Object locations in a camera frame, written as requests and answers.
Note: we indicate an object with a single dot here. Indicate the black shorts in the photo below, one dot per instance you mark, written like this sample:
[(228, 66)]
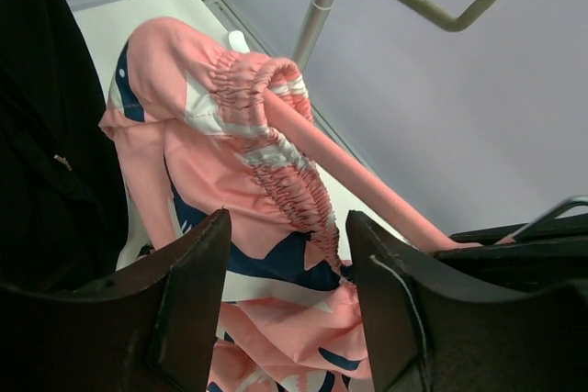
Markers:
[(64, 214)]

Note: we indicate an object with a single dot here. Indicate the white clothes rack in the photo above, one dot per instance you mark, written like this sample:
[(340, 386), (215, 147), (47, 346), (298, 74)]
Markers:
[(317, 15)]

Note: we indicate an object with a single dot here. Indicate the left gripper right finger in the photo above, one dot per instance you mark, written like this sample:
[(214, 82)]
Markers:
[(430, 327)]

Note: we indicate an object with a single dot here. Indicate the pink hanger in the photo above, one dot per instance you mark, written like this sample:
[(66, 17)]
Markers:
[(398, 213)]

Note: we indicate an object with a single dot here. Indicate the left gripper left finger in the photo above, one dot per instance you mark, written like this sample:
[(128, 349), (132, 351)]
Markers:
[(148, 327)]

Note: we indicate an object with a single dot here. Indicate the pink patterned shorts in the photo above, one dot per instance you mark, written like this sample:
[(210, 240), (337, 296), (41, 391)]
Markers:
[(187, 117)]

